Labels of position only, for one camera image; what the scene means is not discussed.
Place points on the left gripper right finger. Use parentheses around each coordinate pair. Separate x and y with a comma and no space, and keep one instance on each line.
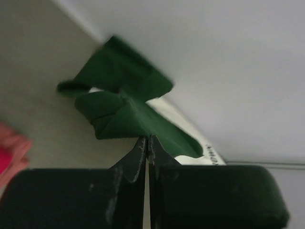
(212,197)

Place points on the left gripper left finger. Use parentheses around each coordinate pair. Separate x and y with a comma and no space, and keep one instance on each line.
(110,198)

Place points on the white green printed t-shirt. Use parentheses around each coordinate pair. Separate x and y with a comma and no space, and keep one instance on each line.
(121,94)

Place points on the folded magenta t-shirt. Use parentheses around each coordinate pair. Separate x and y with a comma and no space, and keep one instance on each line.
(5,159)

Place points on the folded salmon t-shirt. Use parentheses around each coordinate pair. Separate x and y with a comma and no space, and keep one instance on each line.
(15,146)

